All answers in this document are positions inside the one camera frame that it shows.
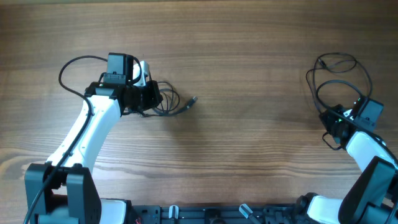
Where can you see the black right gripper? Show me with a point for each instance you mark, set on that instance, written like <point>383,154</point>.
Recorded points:
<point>325,117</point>

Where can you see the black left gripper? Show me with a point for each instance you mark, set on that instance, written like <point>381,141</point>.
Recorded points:
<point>155,96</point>

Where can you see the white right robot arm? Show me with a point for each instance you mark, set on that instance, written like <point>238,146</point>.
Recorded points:
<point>373,197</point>

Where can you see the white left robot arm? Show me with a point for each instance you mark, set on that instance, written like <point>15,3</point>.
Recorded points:
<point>62,190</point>

